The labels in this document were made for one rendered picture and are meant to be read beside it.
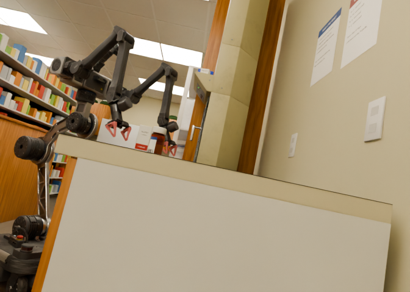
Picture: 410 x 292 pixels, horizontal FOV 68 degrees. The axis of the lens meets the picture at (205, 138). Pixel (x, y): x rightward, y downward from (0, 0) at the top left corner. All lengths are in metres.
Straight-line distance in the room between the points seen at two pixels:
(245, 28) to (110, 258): 1.55
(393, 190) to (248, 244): 0.36
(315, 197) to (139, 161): 0.37
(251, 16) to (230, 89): 0.49
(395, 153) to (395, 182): 0.07
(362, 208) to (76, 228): 0.57
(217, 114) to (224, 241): 1.15
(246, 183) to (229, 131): 1.12
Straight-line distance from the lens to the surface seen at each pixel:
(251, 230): 0.64
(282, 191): 0.64
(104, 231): 0.64
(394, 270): 0.79
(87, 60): 2.06
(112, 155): 0.63
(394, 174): 0.82
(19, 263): 2.20
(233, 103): 1.76
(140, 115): 7.46
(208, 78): 1.75
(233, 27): 1.89
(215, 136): 1.68
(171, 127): 2.10
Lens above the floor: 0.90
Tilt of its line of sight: 8 degrees up
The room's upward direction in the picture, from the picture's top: 12 degrees clockwise
